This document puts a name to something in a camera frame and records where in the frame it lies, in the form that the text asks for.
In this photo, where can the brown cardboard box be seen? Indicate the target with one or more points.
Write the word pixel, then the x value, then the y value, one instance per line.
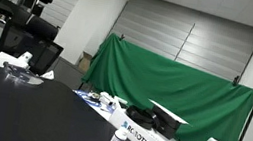
pixel 84 63

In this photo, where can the black mesh office chair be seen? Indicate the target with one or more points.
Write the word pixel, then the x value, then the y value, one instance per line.
pixel 26 32

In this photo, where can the green backdrop cloth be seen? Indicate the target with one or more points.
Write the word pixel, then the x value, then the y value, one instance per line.
pixel 210 105

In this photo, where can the white Robotiq cardboard box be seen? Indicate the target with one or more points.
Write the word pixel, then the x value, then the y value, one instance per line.
pixel 134 132

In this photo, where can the white pill bottle blue cap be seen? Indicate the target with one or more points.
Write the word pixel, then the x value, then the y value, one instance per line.
pixel 120 134

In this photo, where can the black box with white lid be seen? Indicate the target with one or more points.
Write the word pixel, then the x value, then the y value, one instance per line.
pixel 169 122

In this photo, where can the white small device on table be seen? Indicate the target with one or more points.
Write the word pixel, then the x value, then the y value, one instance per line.
pixel 106 98

